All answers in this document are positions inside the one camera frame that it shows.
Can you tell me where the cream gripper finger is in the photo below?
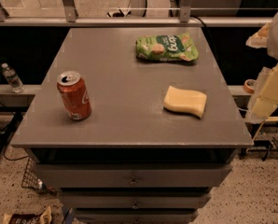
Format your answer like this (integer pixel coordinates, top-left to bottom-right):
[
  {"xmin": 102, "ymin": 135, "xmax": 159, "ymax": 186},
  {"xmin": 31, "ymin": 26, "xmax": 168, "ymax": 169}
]
[
  {"xmin": 251, "ymin": 64, "xmax": 278, "ymax": 119},
  {"xmin": 245, "ymin": 22, "xmax": 271, "ymax": 49}
]

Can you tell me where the red coke can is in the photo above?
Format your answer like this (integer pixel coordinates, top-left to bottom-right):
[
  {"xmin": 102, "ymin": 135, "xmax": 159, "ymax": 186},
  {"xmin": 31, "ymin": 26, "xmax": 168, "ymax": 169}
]
[{"xmin": 57, "ymin": 71, "xmax": 91, "ymax": 120}]

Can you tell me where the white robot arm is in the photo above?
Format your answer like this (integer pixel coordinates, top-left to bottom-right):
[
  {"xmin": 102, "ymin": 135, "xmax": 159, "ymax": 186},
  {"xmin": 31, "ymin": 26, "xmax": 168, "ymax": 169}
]
[{"xmin": 246, "ymin": 12, "xmax": 278, "ymax": 123}]

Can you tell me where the tape roll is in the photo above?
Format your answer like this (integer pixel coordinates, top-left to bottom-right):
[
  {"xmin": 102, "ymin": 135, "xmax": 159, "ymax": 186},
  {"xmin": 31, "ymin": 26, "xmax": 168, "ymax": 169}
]
[{"xmin": 243, "ymin": 79, "xmax": 257, "ymax": 94}]

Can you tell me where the green chip bag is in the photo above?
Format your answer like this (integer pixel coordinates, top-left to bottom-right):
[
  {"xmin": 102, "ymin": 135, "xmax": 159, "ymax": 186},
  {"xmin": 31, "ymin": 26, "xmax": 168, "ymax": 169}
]
[{"xmin": 135, "ymin": 32, "xmax": 199, "ymax": 62}]

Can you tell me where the yellow sponge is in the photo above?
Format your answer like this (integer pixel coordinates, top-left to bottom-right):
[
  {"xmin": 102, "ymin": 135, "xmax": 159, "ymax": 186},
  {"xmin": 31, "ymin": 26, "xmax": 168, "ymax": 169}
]
[{"xmin": 163, "ymin": 86, "xmax": 207, "ymax": 119}]

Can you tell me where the grey drawer cabinet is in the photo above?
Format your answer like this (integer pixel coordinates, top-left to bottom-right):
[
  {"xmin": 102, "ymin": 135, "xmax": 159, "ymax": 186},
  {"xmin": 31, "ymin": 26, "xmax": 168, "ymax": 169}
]
[{"xmin": 12, "ymin": 28, "xmax": 252, "ymax": 224}]

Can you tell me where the clear plastic water bottle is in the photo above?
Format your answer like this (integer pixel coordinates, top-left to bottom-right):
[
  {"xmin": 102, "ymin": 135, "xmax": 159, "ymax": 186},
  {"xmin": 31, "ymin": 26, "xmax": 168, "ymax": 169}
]
[{"xmin": 1, "ymin": 63, "xmax": 24, "ymax": 93}]

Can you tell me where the brown snack bag on floor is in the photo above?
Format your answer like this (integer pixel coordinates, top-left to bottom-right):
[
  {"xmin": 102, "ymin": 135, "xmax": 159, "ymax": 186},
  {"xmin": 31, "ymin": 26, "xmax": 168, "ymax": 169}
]
[{"xmin": 2, "ymin": 207, "xmax": 52, "ymax": 224}]

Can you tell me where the metal railing frame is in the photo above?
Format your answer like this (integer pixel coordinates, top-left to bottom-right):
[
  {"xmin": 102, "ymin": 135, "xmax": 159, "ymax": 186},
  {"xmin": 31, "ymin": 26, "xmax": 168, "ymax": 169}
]
[{"xmin": 0, "ymin": 0, "xmax": 278, "ymax": 27}]

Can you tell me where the wire mesh basket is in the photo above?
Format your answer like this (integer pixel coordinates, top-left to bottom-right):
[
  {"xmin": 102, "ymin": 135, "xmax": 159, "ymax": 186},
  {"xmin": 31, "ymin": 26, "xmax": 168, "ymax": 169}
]
[{"xmin": 21, "ymin": 159, "xmax": 47, "ymax": 191}]

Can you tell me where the black cable on floor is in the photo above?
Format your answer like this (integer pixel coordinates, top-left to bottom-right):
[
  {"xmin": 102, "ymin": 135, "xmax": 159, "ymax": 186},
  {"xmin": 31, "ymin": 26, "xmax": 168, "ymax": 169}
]
[{"xmin": 0, "ymin": 89, "xmax": 30, "ymax": 161}]

